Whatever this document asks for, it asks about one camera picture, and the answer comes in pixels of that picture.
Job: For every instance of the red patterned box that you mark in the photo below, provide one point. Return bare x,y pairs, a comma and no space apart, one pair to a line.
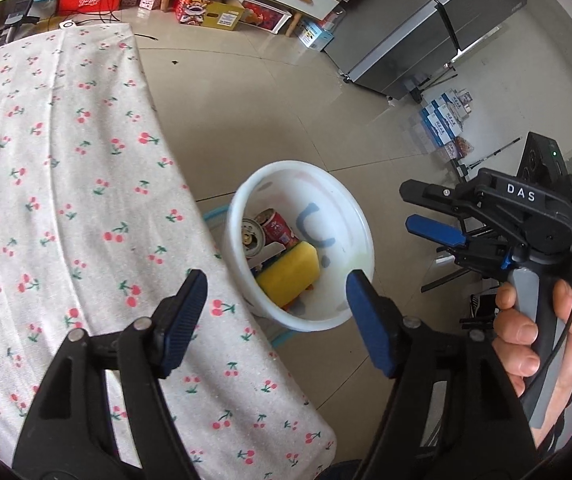
191,5

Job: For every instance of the red gift box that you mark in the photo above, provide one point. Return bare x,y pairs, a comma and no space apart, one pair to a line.
266,15

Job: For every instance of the single blue white box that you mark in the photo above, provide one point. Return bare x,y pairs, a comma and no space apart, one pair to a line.
315,36

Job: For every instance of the white plastic basin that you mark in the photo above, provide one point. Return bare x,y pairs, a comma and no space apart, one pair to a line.
336,200

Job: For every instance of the dented red can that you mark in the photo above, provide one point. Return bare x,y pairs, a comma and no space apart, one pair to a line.
278,230

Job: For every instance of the grey refrigerator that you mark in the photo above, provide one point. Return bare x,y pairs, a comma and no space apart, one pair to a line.
416,25

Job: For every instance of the person's right forearm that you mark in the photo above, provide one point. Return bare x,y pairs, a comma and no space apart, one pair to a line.
558,430

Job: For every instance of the black white shoe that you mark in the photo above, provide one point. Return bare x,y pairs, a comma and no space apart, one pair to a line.
481,307

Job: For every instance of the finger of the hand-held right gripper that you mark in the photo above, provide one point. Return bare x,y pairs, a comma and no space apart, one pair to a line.
431,230
426,192

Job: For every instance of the stack of blue white boxes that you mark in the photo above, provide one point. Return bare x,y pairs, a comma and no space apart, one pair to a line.
443,117

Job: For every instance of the red flat box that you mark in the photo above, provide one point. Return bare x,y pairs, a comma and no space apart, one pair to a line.
83,2

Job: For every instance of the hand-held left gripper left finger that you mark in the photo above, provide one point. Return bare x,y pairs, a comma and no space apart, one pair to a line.
186,320

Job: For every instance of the red drink can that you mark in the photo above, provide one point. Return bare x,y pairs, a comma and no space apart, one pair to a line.
252,237

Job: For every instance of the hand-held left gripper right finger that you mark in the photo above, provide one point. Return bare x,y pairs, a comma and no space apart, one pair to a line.
366,325

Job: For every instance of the black tripod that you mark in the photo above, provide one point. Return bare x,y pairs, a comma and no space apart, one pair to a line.
431,80

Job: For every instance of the yellow sponge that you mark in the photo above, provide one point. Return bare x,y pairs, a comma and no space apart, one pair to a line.
288,272

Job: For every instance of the person's dark blue clothing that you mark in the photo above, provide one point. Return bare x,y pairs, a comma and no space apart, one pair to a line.
341,472

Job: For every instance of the yellow cardboard box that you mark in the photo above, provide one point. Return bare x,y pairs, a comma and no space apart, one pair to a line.
223,17

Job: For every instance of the person's right hand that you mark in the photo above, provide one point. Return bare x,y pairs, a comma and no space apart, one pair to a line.
518,340

